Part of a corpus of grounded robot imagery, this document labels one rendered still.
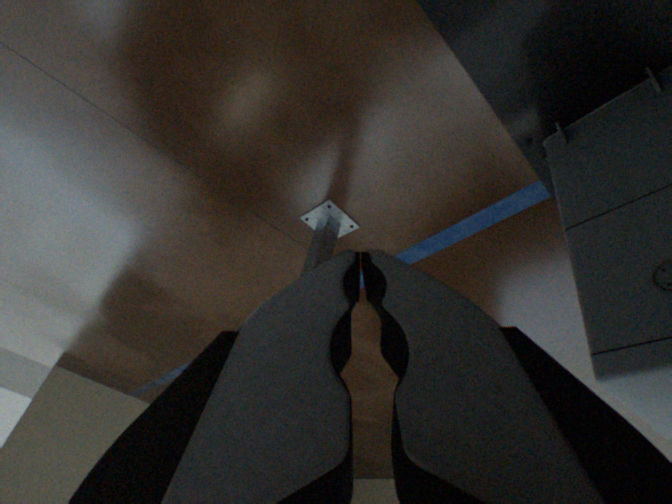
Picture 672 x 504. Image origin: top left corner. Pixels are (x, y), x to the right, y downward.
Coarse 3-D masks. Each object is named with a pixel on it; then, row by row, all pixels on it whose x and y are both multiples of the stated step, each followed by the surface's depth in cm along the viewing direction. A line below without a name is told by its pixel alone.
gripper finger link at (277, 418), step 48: (288, 288) 10; (336, 288) 10; (240, 336) 9; (288, 336) 8; (336, 336) 9; (240, 384) 7; (288, 384) 7; (336, 384) 7; (240, 432) 7; (288, 432) 6; (336, 432) 6; (192, 480) 6; (240, 480) 6; (288, 480) 6; (336, 480) 6
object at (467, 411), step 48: (384, 288) 10; (432, 288) 10; (384, 336) 9; (432, 336) 8; (480, 336) 8; (432, 384) 7; (480, 384) 7; (528, 384) 7; (432, 432) 6; (480, 432) 6; (528, 432) 6; (432, 480) 6; (480, 480) 6; (528, 480) 6; (576, 480) 6
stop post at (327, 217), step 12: (324, 204) 176; (300, 216) 186; (312, 216) 183; (324, 216) 182; (336, 216) 180; (348, 216) 179; (324, 228) 174; (336, 228) 180; (348, 228) 185; (312, 240) 176; (324, 240) 171; (336, 240) 177; (312, 252) 169; (324, 252) 168; (312, 264) 163; (300, 276) 164
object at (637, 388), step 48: (624, 96) 114; (528, 144) 131; (576, 144) 119; (624, 144) 105; (576, 192) 110; (624, 192) 98; (576, 240) 101; (624, 240) 91; (576, 288) 95; (624, 288) 85; (624, 336) 80; (624, 384) 78
